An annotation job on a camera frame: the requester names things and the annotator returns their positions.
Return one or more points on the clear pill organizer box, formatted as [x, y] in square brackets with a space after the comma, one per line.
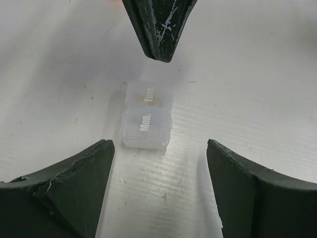
[147, 121]

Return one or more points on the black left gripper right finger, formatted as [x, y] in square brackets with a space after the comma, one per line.
[254, 201]

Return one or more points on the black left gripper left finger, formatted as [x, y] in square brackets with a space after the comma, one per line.
[63, 200]

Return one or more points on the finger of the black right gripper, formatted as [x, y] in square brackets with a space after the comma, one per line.
[137, 23]
[164, 21]

